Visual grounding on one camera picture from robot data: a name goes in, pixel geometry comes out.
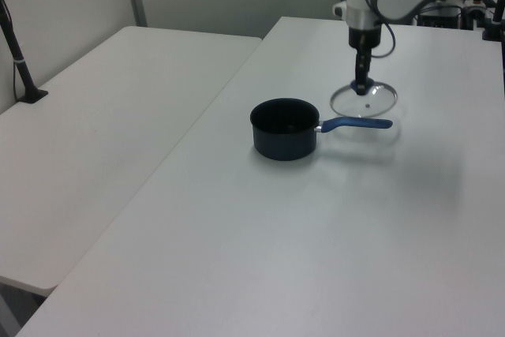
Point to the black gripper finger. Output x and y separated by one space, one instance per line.
359 76
368 64

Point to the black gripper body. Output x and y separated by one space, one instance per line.
365 37

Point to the glass lid with blue knob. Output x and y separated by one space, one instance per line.
375 100

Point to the black background equipment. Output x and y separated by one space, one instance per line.
442 15

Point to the white side table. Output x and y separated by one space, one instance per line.
98 116

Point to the black clamped camera stand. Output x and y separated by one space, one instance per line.
496 17

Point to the black camera pole with foot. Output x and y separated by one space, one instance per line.
17 64

